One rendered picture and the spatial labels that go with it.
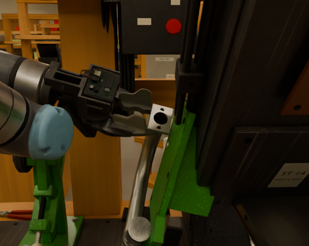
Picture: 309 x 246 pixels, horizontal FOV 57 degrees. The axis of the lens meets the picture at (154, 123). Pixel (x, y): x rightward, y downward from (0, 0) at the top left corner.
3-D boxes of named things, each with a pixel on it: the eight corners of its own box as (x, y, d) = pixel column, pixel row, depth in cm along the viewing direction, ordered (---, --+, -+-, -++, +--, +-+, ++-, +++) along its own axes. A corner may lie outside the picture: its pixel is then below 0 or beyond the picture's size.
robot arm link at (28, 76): (18, 109, 50) (36, 74, 54) (44, 115, 51) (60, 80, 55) (9, 83, 44) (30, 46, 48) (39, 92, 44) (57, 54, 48)
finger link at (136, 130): (164, 132, 46) (111, 111, 46) (156, 147, 51) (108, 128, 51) (169, 117, 48) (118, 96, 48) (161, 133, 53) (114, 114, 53)
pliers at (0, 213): (44, 212, 87) (44, 208, 87) (36, 222, 82) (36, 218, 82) (-5, 210, 88) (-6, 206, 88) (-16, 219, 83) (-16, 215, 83)
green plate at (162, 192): (200, 248, 45) (243, 126, 41) (150, 237, 45) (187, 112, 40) (188, 210, 56) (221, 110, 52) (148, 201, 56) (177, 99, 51)
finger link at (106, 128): (129, 139, 49) (82, 121, 49) (128, 143, 51) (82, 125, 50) (138, 118, 52) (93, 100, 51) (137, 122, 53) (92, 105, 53)
